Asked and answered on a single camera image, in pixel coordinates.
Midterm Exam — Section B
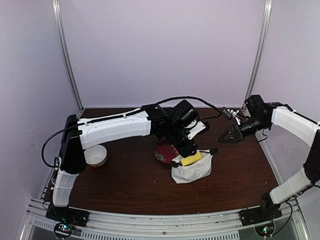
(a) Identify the right aluminium frame post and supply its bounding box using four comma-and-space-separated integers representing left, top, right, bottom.
242, 0, 273, 110

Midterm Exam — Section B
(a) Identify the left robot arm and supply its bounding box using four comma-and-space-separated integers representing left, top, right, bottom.
51, 99, 206, 222

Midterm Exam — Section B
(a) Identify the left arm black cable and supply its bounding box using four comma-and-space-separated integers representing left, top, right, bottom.
154, 96, 223, 120

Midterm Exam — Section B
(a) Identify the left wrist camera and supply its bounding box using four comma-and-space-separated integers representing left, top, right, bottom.
185, 120, 210, 140

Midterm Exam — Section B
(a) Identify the red floral plate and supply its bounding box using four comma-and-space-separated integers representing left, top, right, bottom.
153, 139, 179, 165

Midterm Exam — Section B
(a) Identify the yellow sponge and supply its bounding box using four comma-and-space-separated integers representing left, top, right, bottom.
180, 151, 203, 166

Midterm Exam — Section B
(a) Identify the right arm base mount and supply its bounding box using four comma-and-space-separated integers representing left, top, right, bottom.
239, 204, 282, 227

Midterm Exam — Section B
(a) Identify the white zipper pouch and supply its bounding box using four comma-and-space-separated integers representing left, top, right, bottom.
170, 147, 219, 184

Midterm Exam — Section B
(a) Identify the left aluminium frame post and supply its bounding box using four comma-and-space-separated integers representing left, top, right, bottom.
52, 0, 84, 112

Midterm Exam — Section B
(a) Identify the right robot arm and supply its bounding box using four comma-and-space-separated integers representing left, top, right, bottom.
218, 94, 320, 221

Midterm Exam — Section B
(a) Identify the front aluminium rail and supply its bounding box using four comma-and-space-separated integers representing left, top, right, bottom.
18, 198, 311, 240

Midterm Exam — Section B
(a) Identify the white ceramic bowl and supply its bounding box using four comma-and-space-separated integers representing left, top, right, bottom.
84, 144, 108, 168

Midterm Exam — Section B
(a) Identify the aluminium frame post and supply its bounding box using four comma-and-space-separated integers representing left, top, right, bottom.
242, 0, 273, 110
52, 0, 84, 112

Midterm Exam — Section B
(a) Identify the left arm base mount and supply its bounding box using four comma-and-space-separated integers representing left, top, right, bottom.
45, 204, 89, 227

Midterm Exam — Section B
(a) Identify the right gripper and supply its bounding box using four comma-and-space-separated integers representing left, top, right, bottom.
218, 115, 269, 144

